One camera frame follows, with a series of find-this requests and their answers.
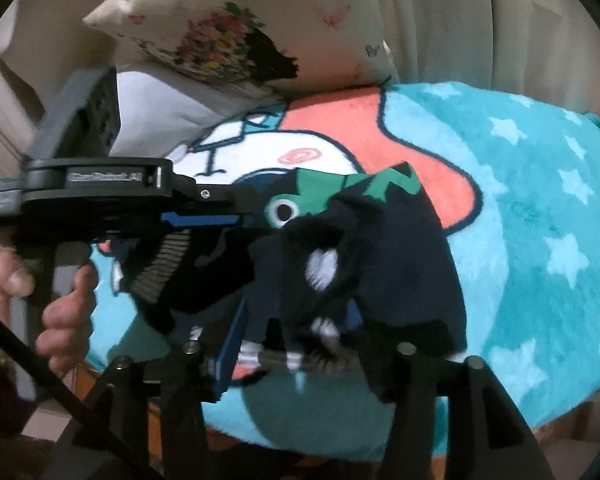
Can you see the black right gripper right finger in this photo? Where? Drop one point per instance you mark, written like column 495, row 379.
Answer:
column 354, row 321

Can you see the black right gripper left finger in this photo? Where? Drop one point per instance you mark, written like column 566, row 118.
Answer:
column 222, row 341

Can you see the plain white pillow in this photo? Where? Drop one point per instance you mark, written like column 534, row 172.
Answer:
column 160, row 108

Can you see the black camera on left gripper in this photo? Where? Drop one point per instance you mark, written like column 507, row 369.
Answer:
column 83, row 120

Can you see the floral butterfly cream pillow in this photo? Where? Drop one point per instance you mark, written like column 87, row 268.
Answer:
column 294, row 46

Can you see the teal cartoon fleece blanket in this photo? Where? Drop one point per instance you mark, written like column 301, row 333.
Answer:
column 519, row 179

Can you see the person's left hand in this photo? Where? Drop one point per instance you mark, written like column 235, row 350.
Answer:
column 65, row 340

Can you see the navy dinosaur print pants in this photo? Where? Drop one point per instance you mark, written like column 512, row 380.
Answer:
column 318, row 240

